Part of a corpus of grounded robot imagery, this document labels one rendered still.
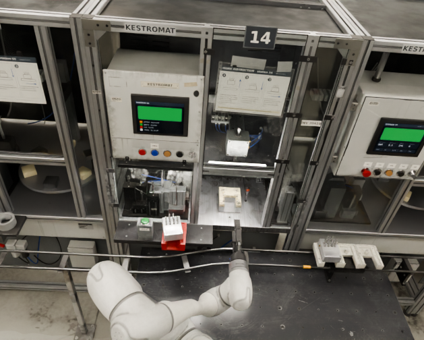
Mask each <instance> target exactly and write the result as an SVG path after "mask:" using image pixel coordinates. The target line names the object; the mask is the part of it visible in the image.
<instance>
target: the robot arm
mask: <svg viewBox="0 0 424 340"><path fill-rule="evenodd" d="M234 227H235V230H234V231H232V238H233V242H232V243H231V245H233V254H232V255H231V257H230V263H229V277H228V278H227V279H226V281H225V282H224V283H223V284H221V285H219V286H216V287H213V288H212V289H209V290H208V291H206V292H205V293H203V294H201V296H200V298H199V301H196V300H192V299H189V300H181V301H176V302H170V301H161V302H157V301H156V300H154V299H152V298H151V297H150V296H149V295H147V294H145V293H144V292H143V291H142V287H141V285H140V284H139V283H138V282H137V281H136V280H135V279H134V277H133V276H132V275H131V274H130V273H129V272H128V271H127V270H125V269H124V268H123V267H122V266H121V265H120V264H117V263H116V262H113V261H110V260H107V261H102V262H99V263H98V264H96V265H94V266H93V267H92V268H91V270H90V271H89V273H88V276H87V279H86V281H87V288H88V292H89V294H90V297H91V298H92V300H93V302H94V303H95V304H96V306H97V308H98V309H99V310H100V311H101V313H102V314H103V315H104V316H105V317H106V318H107V319H108V320H109V322H110V323H111V338H112V340H213V339H212V338H211V337H209V336H208V335H206V334H204V333H202V332H201V331H199V330H198V329H197V328H196V326H195V325H194V323H193V322H192V321H191V320H190V317H192V316H199V315H202V316H205V317H214V316H218V315H219V314H222V313H223V312H224V311H226V310H228V309H229V308H230V307H231V306H232V307H233V308H234V309H235V310H238V311H243V310H246V309H248V308H249V307H250V305H251V301H252V283H251V278H250V276H249V267H248V263H247V261H246V256H245V255H244V254H243V253H242V241H241V231H242V228H241V224H240V219H234ZM240 246H241V247H240Z"/></svg>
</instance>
